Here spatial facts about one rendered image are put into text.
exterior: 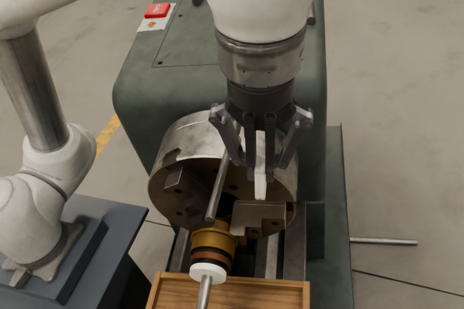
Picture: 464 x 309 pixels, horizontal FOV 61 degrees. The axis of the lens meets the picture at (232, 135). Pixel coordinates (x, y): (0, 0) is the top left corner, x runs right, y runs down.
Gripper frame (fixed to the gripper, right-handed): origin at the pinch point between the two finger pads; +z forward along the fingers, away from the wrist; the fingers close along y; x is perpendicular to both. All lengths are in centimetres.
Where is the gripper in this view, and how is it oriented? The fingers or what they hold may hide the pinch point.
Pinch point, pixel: (260, 178)
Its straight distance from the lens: 57.5
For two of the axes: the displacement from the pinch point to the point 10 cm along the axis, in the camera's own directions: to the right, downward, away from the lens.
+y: 9.9, 0.6, -1.3
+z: 0.6, 6.8, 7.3
